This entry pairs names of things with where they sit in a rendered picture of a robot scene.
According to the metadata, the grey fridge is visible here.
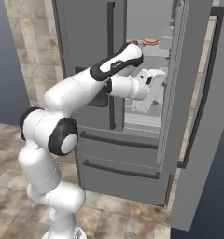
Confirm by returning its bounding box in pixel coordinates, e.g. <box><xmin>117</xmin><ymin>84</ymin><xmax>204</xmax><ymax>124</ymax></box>
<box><xmin>51</xmin><ymin>0</ymin><xmax>193</xmax><ymax>207</ymax></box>

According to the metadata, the grey closed fridge door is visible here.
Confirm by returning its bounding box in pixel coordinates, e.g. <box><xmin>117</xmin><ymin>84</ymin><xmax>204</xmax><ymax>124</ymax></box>
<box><xmin>52</xmin><ymin>0</ymin><xmax>128</xmax><ymax>133</ymax></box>

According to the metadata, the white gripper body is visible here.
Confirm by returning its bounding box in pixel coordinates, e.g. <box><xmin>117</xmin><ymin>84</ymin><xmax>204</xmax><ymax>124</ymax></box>
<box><xmin>130</xmin><ymin>89</ymin><xmax>160</xmax><ymax>115</ymax></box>

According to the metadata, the grey open fridge door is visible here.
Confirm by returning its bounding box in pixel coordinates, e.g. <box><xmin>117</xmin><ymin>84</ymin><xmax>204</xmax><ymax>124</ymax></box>
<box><xmin>155</xmin><ymin>0</ymin><xmax>218</xmax><ymax>176</ymax></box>

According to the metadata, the black deep drawer handle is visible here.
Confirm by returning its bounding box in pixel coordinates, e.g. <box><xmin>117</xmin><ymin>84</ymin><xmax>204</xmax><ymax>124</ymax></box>
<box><xmin>82</xmin><ymin>159</ymin><xmax>161</xmax><ymax>181</ymax></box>

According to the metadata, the grey shallow fridge drawer front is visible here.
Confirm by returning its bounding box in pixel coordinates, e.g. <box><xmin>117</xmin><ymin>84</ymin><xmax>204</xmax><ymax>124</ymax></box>
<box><xmin>76</xmin><ymin>125</ymin><xmax>162</xmax><ymax>162</ymax></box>

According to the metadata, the black open door handle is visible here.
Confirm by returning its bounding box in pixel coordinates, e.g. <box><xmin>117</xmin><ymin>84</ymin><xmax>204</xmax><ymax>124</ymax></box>
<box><xmin>177</xmin><ymin>6</ymin><xmax>224</xmax><ymax>170</ymax></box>

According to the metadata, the grey tall side panel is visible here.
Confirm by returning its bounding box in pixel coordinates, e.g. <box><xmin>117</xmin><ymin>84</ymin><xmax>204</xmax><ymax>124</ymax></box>
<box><xmin>170</xmin><ymin>0</ymin><xmax>224</xmax><ymax>233</ymax></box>

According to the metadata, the black closed door handle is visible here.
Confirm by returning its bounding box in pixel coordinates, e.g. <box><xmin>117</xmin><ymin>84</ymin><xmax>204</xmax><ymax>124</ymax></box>
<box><xmin>106</xmin><ymin>1</ymin><xmax>117</xmax><ymax>132</ymax></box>

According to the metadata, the grey deep fridge drawer front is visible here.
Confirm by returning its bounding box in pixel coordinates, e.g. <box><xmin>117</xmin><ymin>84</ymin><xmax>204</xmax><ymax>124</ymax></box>
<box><xmin>76</xmin><ymin>146</ymin><xmax>172</xmax><ymax>207</ymax></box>

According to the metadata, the black shallow drawer handle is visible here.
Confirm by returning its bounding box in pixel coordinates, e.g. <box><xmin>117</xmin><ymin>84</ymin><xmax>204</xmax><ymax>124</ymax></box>
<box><xmin>79</xmin><ymin>130</ymin><xmax>161</xmax><ymax>150</ymax></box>

